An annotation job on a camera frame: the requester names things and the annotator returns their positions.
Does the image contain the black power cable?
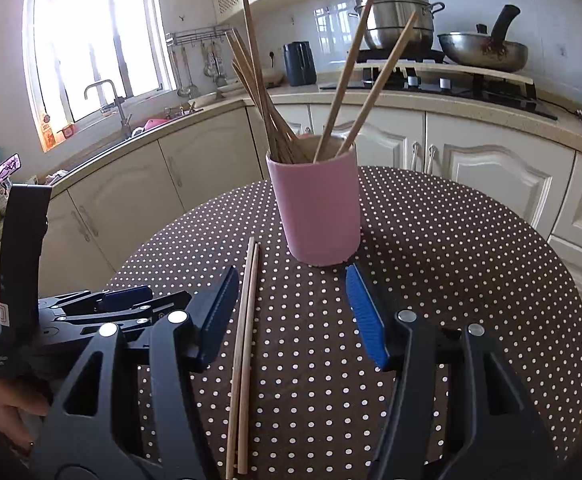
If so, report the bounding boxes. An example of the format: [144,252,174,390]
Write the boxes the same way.
[535,92,582,134]

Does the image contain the steel wok with lid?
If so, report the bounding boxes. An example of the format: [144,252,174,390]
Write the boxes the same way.
[437,4,530,74]

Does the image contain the orange bottle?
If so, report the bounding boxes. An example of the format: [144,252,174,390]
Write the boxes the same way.
[38,112,55,151]

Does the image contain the hanging steel ladle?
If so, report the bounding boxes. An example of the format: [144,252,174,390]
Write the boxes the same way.
[177,47,200,99]

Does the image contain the sliding window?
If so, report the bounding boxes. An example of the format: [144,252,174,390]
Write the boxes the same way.
[21,0,177,154]

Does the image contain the beige board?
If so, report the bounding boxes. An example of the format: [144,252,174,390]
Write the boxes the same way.
[360,59,540,101]

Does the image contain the pink cup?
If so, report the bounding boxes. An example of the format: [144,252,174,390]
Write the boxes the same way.
[264,134,361,267]

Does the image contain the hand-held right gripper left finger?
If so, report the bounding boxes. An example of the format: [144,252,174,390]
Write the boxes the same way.
[31,265,242,480]

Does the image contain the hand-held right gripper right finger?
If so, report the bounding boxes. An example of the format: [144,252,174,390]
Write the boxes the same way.
[345,264,556,480]

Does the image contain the black portable stove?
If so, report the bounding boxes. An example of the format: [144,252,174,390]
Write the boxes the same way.
[353,47,447,69]

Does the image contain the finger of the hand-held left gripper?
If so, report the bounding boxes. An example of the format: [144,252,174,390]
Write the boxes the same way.
[38,285,154,317]
[55,291,192,334]

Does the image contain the chrome faucet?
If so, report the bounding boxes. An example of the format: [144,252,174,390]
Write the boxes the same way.
[83,78,135,139]

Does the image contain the steel steamer pot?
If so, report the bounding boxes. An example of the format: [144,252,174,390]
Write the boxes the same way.
[353,0,446,52]

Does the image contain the person's left hand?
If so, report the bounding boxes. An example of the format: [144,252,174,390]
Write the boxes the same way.
[0,376,53,457]

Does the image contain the bundle of wooden chopsticks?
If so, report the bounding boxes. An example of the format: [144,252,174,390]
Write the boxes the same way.
[223,0,303,164]

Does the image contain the phone on white stand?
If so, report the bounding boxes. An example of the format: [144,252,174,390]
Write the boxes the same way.
[0,153,22,196]

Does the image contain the black kettle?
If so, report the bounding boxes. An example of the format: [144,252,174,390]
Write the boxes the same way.
[283,41,318,88]

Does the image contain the black glass gas hob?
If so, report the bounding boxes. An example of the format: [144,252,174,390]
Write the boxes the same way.
[319,67,560,121]

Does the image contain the hanging kitchen utensils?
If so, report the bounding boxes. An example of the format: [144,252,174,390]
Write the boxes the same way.
[201,42,230,89]

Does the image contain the wall utensil rack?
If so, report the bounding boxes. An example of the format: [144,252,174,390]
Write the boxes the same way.
[164,24,235,49]

